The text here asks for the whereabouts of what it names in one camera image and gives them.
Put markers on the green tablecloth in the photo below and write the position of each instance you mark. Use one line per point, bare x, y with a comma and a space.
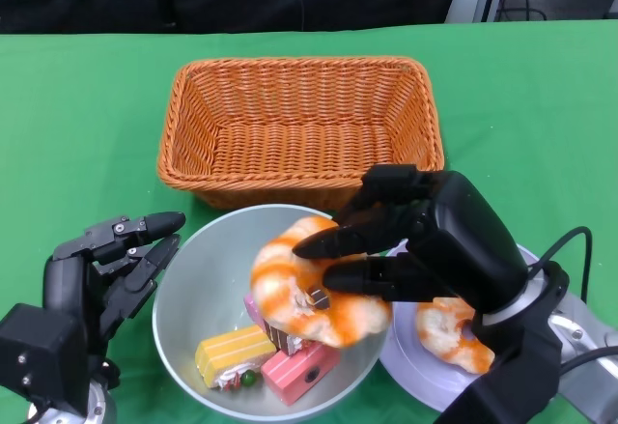
96, 129

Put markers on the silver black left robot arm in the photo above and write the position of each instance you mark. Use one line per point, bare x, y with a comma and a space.
38, 356

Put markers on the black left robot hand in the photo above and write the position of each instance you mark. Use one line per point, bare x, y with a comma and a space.
67, 284

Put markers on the lavender round plate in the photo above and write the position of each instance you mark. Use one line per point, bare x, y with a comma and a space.
410, 371

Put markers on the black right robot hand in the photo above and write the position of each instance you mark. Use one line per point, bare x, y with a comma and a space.
458, 240

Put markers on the pink chocolate layered cake slice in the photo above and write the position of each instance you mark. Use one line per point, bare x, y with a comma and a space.
277, 334

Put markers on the orange striped pumpkin bread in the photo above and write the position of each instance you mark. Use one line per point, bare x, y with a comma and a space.
449, 337
280, 274

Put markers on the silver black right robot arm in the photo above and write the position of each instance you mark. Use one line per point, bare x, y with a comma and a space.
521, 347

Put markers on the yellow cake roll slice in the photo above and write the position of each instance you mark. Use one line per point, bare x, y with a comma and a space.
232, 347

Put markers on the salmon pink cake slice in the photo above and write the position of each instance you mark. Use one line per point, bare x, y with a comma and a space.
294, 375

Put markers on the orange wicker basket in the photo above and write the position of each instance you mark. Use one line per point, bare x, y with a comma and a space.
309, 153

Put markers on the pale grey-green bowl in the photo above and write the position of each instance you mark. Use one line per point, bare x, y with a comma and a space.
203, 269

